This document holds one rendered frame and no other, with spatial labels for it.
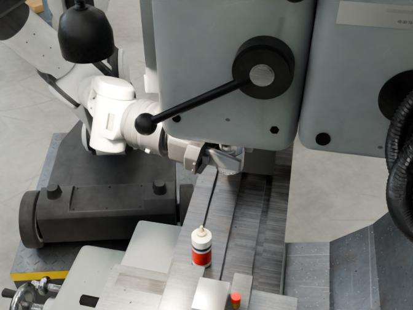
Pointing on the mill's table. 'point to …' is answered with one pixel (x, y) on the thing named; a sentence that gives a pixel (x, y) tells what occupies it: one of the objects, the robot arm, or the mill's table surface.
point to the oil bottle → (201, 247)
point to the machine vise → (134, 282)
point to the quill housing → (216, 131)
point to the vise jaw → (181, 286)
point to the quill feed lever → (239, 79)
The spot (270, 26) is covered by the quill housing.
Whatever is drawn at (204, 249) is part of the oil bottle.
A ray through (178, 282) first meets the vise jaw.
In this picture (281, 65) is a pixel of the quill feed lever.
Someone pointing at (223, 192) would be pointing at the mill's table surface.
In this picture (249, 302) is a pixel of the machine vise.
